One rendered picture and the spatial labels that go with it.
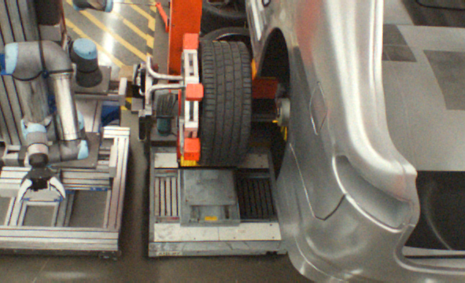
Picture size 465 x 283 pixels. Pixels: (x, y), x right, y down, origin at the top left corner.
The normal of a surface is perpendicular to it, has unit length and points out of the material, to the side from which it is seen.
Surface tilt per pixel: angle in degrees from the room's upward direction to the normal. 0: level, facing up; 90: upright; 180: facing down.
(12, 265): 0
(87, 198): 0
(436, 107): 22
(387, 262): 90
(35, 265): 0
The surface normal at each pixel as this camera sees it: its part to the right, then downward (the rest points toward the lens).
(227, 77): 0.15, -0.32
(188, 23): 0.08, 0.76
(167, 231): 0.12, -0.65
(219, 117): 0.14, 0.27
